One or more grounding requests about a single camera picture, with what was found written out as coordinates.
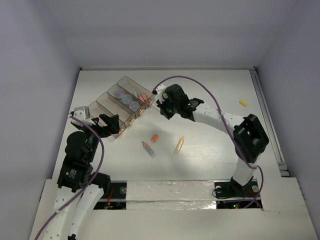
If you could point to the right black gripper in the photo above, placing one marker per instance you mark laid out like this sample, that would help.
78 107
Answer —
161 106

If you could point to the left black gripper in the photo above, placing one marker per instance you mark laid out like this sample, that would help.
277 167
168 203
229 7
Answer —
100 125

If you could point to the pink highlighter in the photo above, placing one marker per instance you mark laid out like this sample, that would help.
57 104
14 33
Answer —
142 97

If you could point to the clear tape roll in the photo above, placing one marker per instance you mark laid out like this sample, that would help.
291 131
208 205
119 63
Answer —
119 93

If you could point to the small orange eraser cap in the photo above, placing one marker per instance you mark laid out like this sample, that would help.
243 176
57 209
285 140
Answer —
154 138

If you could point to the yellow highlighter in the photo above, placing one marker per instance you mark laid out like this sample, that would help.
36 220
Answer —
179 145

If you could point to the grey orange-tipped marker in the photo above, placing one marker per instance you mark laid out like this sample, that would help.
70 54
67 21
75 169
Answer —
148 149

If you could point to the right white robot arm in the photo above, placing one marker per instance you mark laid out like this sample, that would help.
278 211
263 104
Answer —
246 132

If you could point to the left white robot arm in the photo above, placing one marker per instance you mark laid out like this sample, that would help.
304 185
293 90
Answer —
79 186

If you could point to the clear brown compartment organizer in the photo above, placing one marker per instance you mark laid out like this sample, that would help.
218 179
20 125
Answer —
109 105

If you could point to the silver taped front board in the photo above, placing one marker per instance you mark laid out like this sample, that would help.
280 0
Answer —
176 195

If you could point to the yellow eraser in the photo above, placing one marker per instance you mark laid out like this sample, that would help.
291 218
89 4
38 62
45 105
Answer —
243 103

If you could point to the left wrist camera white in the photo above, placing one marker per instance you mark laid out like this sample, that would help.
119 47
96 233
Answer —
81 113

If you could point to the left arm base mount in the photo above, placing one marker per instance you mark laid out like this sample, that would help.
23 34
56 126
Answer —
115 199

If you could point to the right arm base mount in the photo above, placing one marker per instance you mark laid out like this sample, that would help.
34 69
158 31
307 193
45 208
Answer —
230 197

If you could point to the aluminium rail right edge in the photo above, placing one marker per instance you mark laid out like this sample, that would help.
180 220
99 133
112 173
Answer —
282 166

